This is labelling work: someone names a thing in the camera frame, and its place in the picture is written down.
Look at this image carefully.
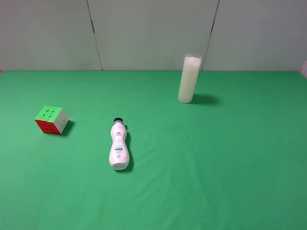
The tall white cylindrical candle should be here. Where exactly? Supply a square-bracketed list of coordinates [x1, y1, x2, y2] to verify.
[178, 54, 202, 104]

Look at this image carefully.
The white plastic bottle black cap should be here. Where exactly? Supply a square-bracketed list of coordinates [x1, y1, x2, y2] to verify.
[109, 117, 130, 171]

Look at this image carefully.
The colourful puzzle cube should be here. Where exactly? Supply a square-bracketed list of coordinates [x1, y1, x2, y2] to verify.
[35, 106, 69, 135]

